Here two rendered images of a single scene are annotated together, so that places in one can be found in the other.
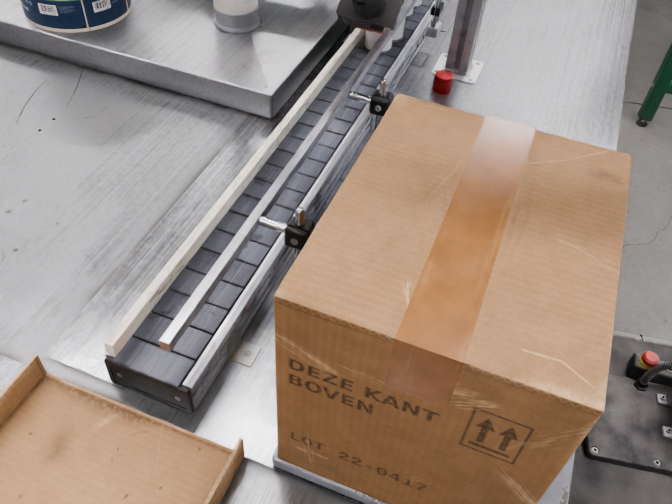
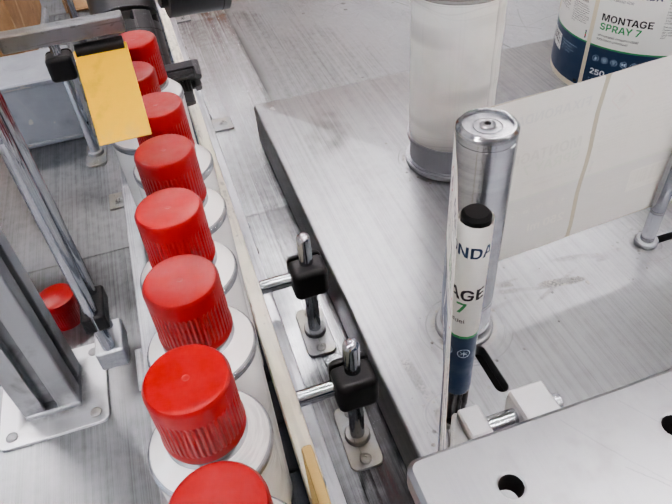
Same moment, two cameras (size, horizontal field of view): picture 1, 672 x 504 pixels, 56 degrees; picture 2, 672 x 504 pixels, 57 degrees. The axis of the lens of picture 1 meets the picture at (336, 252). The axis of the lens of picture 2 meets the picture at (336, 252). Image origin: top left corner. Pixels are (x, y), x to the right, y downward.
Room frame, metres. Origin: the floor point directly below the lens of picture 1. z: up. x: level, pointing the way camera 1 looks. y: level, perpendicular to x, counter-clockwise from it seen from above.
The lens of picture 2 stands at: (1.55, -0.17, 1.27)
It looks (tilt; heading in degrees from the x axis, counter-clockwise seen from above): 43 degrees down; 147
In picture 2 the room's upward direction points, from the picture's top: 5 degrees counter-clockwise
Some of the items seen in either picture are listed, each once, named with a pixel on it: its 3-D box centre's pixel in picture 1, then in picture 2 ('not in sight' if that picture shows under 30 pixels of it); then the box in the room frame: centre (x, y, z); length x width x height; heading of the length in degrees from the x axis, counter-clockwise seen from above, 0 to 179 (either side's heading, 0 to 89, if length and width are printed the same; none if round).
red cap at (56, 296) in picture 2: (442, 81); (60, 306); (1.06, -0.17, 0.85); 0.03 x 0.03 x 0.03
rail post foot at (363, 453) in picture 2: not in sight; (357, 434); (1.34, -0.03, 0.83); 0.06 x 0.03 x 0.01; 160
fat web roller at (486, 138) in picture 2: not in sight; (473, 239); (1.34, 0.08, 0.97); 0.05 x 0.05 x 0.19
